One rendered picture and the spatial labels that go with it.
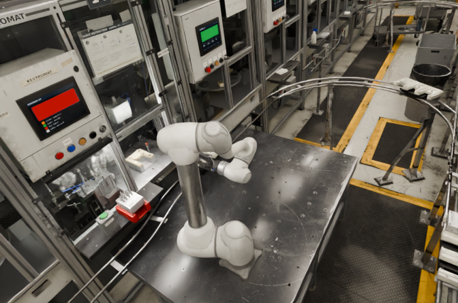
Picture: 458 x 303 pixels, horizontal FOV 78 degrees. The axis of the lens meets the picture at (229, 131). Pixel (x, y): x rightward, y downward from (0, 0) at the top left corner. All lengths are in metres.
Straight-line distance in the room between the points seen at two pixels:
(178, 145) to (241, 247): 0.62
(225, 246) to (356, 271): 1.26
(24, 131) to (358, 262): 2.30
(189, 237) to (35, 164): 0.78
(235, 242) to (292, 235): 0.43
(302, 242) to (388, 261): 1.00
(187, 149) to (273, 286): 0.84
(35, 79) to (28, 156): 0.33
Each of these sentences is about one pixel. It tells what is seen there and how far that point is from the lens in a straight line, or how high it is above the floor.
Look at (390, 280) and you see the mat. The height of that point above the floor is 0.01.
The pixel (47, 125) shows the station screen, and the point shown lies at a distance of 1.47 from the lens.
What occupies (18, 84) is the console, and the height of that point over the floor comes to 1.78.
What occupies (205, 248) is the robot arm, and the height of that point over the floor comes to 0.87.
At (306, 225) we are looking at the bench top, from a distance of 1.86.
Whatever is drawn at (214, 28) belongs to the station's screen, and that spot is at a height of 1.64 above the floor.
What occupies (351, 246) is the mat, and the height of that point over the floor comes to 0.01.
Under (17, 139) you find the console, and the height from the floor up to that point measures 1.58.
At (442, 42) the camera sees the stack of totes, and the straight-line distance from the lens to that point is 5.18.
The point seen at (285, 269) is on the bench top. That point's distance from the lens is 1.70.
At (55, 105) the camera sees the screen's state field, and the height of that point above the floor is 1.65.
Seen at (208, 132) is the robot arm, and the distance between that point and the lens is 1.17.
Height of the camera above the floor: 2.16
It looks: 34 degrees down
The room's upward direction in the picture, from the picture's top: 9 degrees counter-clockwise
